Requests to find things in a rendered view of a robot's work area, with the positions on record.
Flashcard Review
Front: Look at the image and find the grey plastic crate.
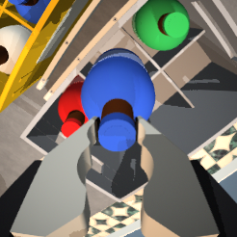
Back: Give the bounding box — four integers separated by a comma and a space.
20, 0, 237, 202

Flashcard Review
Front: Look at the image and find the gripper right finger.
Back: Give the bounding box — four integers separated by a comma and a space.
135, 116, 237, 237

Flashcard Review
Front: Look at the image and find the blue bottle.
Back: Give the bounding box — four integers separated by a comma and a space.
8, 0, 51, 24
81, 48, 155, 151

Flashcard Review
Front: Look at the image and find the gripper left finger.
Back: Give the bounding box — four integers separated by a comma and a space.
0, 116, 100, 237

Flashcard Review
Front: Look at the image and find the green bottle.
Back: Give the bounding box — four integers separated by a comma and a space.
132, 0, 190, 51

